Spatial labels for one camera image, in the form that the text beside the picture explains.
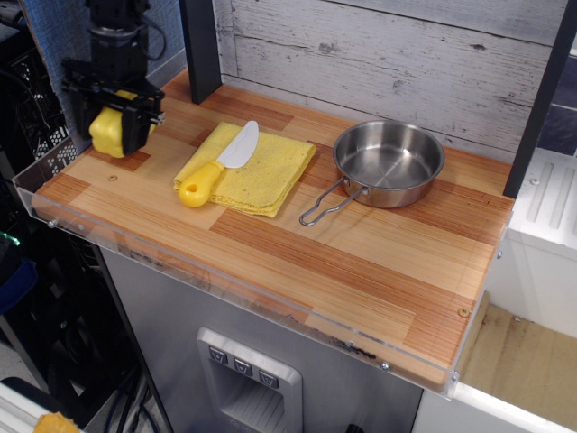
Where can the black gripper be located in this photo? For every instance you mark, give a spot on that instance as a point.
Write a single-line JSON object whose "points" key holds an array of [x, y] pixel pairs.
{"points": [[115, 76]]}

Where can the yellow toy bell pepper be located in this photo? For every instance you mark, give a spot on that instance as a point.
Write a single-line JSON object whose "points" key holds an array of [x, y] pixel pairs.
{"points": [[106, 132]]}

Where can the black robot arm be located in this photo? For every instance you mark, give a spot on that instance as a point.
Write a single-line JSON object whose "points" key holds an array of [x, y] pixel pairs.
{"points": [[119, 15]]}

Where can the yellow folded cloth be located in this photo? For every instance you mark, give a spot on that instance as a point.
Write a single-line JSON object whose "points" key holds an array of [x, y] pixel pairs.
{"points": [[261, 186]]}

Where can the stainless steel pot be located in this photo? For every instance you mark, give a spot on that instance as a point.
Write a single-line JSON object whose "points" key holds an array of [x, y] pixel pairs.
{"points": [[383, 164]]}

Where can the blue fabric panel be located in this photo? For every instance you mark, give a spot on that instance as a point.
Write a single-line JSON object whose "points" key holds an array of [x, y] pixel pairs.
{"points": [[59, 29]]}

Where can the silver toy fridge cabinet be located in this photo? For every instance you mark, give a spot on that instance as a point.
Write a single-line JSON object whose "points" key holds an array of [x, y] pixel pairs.
{"points": [[217, 367]]}

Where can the clear acrylic table guard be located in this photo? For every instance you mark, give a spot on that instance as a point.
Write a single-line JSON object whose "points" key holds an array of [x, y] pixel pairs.
{"points": [[396, 287]]}

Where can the yellow object bottom left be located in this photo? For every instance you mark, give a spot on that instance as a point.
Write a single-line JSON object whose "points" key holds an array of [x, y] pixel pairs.
{"points": [[55, 423]]}

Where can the white toy sink unit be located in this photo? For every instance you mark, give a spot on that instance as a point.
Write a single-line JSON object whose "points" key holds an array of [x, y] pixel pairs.
{"points": [[519, 361]]}

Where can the toy knife yellow handle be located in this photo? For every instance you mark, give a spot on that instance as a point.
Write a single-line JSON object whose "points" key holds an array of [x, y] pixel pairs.
{"points": [[195, 189]]}

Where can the dark left vertical post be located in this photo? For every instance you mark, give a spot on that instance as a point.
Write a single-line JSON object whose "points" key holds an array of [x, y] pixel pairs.
{"points": [[200, 38]]}

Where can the dark vertical post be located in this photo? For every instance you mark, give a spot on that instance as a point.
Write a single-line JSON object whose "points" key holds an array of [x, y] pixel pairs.
{"points": [[200, 38], [544, 97]]}

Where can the dark right vertical post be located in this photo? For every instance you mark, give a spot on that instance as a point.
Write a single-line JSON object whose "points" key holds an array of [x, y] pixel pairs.
{"points": [[544, 97]]}

